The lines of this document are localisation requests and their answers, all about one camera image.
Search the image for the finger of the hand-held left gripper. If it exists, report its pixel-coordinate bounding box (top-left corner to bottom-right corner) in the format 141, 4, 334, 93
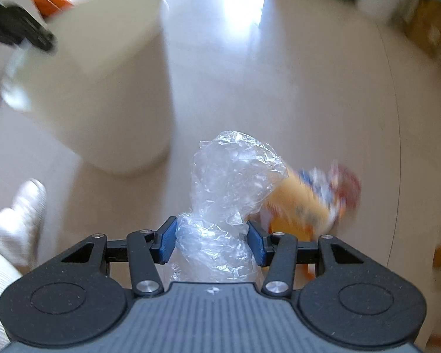
0, 0, 56, 53

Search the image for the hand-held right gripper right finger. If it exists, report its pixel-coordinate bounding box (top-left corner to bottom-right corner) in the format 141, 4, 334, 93
247, 221, 385, 297

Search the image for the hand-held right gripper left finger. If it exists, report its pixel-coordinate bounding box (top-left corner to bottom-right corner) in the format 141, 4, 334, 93
37, 217, 178, 297

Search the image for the clear plastic wrap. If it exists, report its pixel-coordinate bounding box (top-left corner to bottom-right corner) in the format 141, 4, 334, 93
168, 130, 288, 284

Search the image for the white bin lid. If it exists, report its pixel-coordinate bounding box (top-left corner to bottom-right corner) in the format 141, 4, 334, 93
46, 0, 163, 79

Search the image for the white round trash bin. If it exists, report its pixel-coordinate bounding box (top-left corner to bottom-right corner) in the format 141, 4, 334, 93
0, 0, 173, 176

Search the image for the yellow snack packet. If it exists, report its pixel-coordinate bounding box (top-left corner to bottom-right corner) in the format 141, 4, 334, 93
260, 160, 363, 277

